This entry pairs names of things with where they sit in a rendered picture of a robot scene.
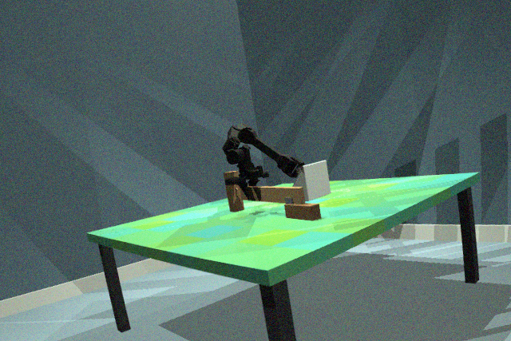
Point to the long wooden rail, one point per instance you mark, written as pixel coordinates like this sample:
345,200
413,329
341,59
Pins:
274,194

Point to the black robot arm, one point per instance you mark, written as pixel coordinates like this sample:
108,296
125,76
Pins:
247,135

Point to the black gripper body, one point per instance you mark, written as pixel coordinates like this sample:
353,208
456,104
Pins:
240,180

